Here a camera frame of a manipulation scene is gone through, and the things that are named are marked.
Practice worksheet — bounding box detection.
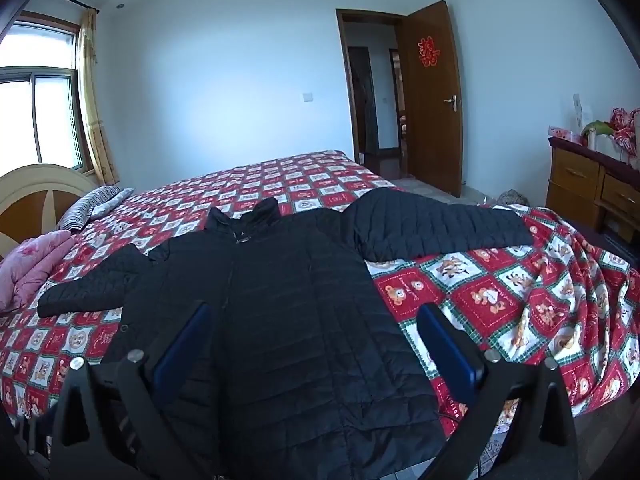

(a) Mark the black curtain rod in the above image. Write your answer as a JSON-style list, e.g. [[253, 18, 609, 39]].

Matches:
[[37, 0, 101, 13]]

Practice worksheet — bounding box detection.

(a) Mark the black quilted jacket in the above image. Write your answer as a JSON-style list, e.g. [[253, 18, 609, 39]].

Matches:
[[37, 187, 533, 480]]

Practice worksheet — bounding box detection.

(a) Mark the dark wooden door frame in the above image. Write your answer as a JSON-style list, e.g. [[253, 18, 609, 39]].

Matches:
[[336, 8, 408, 178]]

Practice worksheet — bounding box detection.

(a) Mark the red checked printed bedsheet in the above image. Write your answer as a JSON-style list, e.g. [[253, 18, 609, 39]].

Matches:
[[0, 149, 640, 480]]

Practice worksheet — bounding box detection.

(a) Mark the red white patterned bag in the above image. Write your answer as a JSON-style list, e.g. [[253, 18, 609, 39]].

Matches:
[[607, 107, 640, 161]]

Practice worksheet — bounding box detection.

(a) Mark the window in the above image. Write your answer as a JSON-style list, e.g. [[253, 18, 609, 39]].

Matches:
[[0, 10, 86, 176]]

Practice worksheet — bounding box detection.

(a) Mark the white card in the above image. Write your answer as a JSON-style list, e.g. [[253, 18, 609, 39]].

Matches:
[[572, 94, 594, 131]]

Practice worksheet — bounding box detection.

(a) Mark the brown wooden door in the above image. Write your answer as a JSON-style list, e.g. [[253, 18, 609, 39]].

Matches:
[[396, 0, 463, 198]]

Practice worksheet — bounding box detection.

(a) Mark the grey cloth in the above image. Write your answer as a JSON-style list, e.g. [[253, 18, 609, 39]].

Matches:
[[492, 189, 531, 208]]

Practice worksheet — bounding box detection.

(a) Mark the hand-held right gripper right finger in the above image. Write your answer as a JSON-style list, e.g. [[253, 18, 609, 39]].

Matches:
[[416, 302, 581, 480]]

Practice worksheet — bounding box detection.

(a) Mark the red paper door decoration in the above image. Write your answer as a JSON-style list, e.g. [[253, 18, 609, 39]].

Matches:
[[417, 35, 443, 68]]

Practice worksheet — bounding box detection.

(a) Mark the yellow curtain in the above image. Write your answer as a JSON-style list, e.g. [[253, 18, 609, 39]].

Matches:
[[76, 7, 121, 186]]

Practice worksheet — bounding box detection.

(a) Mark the striped pillow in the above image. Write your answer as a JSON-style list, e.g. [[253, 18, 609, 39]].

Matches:
[[59, 185, 136, 232]]

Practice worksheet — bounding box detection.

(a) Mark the pink tissue box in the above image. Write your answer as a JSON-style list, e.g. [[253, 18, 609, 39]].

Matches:
[[548, 125, 581, 144]]

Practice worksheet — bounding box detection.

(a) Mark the wooden dresser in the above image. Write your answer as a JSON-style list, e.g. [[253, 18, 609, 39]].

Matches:
[[545, 136, 640, 243]]

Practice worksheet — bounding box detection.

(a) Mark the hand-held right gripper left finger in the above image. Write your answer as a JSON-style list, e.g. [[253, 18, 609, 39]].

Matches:
[[47, 301, 213, 480]]

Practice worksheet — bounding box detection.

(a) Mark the pink floral quilt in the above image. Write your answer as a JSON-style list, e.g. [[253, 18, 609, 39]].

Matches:
[[0, 232, 77, 312]]

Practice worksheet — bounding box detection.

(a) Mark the wooden bed headboard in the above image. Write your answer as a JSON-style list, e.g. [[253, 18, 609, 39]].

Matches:
[[0, 162, 103, 261]]

